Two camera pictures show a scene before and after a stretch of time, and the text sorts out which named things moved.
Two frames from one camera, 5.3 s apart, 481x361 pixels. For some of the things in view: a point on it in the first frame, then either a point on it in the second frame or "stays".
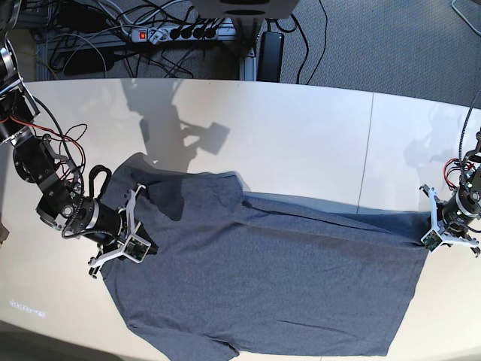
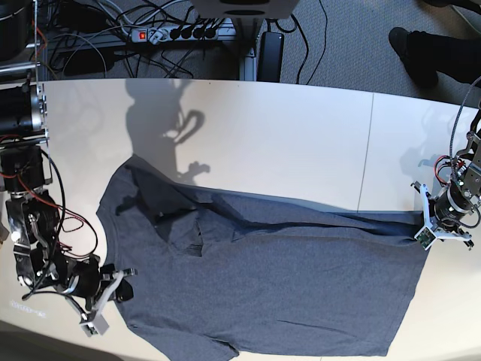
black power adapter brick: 270,57 stays
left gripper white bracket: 131,198 to 96,322
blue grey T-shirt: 235,273 stays
